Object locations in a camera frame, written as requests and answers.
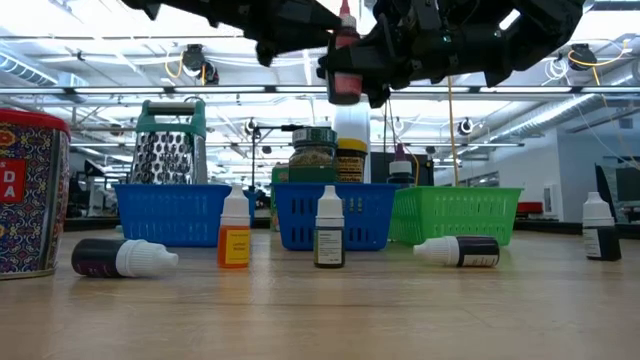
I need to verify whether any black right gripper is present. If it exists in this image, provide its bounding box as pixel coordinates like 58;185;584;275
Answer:
317;0;501;109

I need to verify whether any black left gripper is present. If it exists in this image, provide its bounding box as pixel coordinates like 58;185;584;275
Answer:
209;0;344;69

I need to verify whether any red squeeze bottle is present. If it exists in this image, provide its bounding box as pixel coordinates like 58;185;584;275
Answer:
327;0;365;106

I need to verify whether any green lid spice jar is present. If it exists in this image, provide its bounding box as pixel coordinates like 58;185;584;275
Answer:
288;127;339;184

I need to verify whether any yellow lid dark jar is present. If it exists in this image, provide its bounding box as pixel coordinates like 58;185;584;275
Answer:
335;138;369;184

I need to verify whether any purple tip squeeze bottle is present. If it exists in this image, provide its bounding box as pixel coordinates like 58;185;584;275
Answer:
388;143;416;189

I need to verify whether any green cardboard box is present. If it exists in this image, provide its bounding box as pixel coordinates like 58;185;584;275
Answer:
269;166;291;232

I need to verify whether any blue plastic basket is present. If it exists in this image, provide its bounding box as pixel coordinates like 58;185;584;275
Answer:
113;183;259;249
272;182;400;251

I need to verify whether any green plastic basket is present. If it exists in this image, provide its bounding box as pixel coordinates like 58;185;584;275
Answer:
388;186;524;247

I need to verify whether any green dropper bottle white cap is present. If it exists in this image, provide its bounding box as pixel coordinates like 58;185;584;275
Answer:
313;185;347;270

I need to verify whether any orange dropper bottle yellow label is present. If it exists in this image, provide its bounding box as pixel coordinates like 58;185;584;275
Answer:
216;183;252;270

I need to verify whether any black dropper bottle white cap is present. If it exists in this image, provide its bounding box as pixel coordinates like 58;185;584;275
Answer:
581;191;623;262
412;235;501;268

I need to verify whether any dark purple dropper bottle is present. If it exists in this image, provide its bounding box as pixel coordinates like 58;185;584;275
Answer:
71;237;180;279

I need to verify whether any patterned tin with red lid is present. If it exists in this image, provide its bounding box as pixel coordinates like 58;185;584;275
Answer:
0;108;71;280

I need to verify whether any white building column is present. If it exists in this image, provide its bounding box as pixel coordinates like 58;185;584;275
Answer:
332;99;372;184

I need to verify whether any black stand with boom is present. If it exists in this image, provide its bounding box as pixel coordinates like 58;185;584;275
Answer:
248;122;307;187

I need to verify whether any black computer monitor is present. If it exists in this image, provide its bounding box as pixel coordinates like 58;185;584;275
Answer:
594;162;640;224

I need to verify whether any black hanging cable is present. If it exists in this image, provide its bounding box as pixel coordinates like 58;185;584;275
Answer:
382;97;396;154

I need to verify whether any metal box grater teal handle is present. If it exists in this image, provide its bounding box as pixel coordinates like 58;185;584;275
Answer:
130;98;209;186

